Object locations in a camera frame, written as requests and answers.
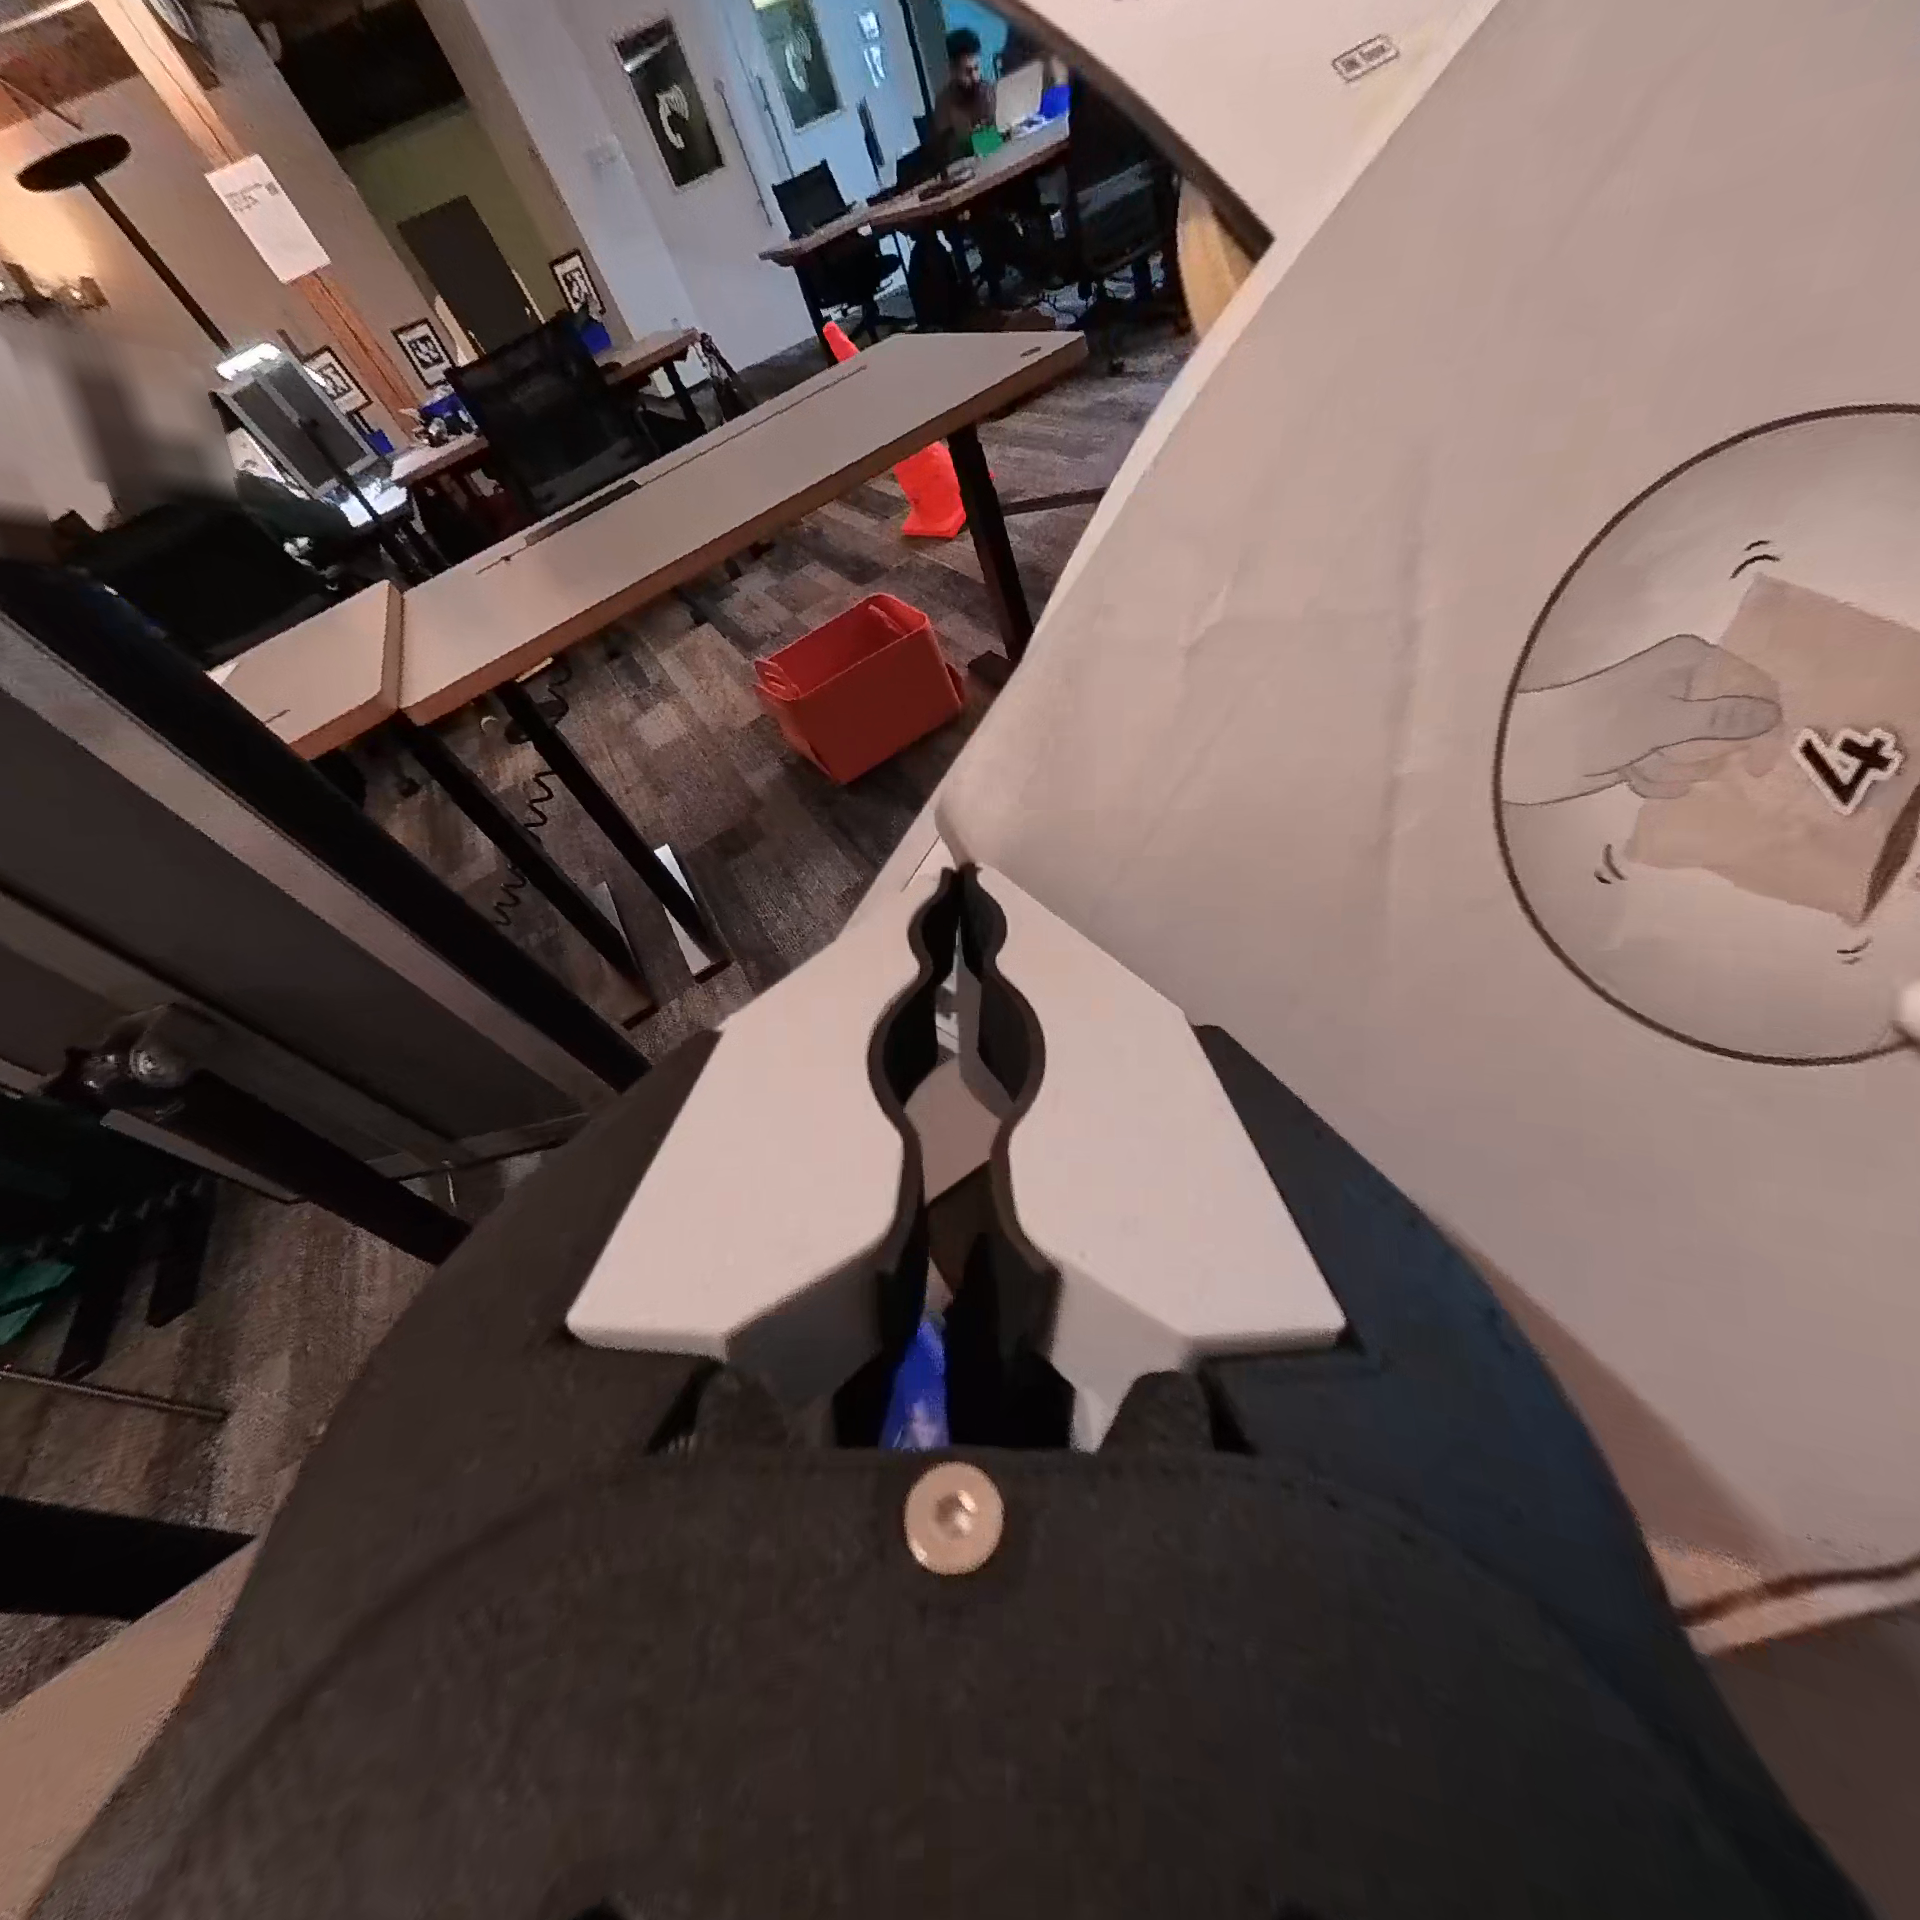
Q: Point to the small orange traffic cone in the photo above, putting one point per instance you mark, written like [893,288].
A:
[842,345]

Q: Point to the white laptop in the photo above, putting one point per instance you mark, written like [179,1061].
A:
[1021,99]

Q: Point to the red plastic floor bin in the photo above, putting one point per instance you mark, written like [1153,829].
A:
[855,698]

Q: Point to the green cloth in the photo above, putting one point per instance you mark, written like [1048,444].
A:
[29,1298]

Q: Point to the framed black white picture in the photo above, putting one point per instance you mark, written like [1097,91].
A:
[577,284]
[421,355]
[335,379]

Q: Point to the building instruction booklet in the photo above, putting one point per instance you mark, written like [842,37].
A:
[1348,598]

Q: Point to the long grey desk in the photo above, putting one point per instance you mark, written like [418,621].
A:
[721,494]

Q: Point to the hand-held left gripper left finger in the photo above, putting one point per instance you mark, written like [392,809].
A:
[751,1185]

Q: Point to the white paper sign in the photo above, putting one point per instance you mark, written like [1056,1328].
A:
[267,217]

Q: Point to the black mesh office chair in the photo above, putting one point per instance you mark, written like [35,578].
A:
[547,411]

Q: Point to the black floor lamp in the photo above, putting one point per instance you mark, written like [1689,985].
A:
[72,158]

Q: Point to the wooden work table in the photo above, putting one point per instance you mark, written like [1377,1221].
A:
[975,171]

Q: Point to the dark grey desk panel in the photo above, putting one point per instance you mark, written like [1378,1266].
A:
[224,840]

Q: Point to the short grey desk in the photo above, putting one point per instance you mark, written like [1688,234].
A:
[322,674]

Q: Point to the large orange traffic cone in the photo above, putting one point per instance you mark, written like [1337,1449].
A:
[932,504]

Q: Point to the computer monitor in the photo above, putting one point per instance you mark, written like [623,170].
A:
[293,420]

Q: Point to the dark wall poster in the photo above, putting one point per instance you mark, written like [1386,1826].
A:
[669,113]
[802,66]

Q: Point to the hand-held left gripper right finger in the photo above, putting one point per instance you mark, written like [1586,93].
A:
[1171,1185]

